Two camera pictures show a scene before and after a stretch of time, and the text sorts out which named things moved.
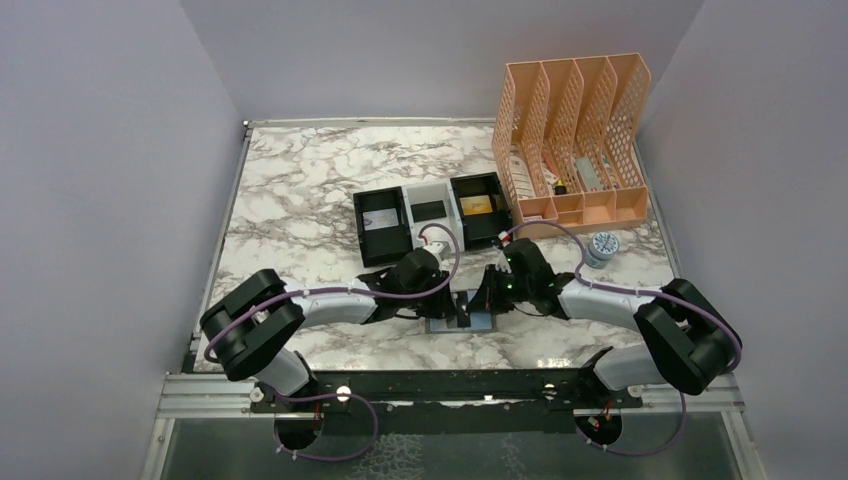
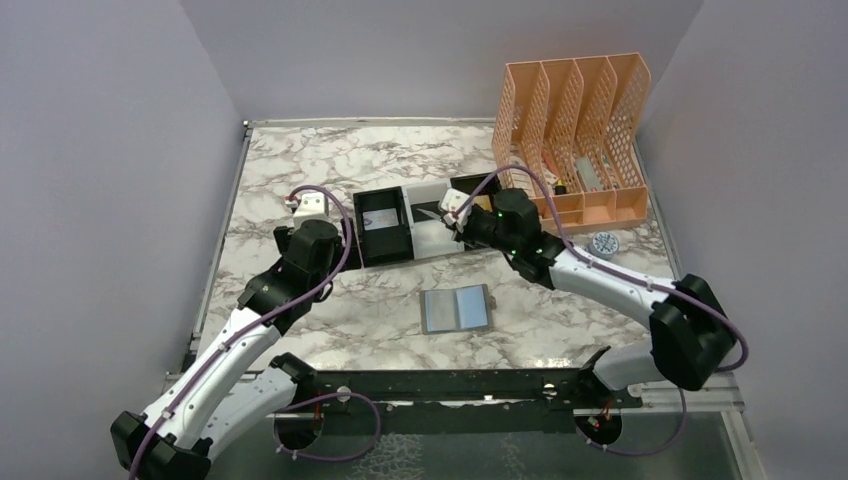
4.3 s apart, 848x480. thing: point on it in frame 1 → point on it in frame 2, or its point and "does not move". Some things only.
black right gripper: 487,297 → 463,232
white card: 380,219 does not move
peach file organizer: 571,140 does not move
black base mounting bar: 524,401 does not move
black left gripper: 442,305 → 285,235
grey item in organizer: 587,173 does not move
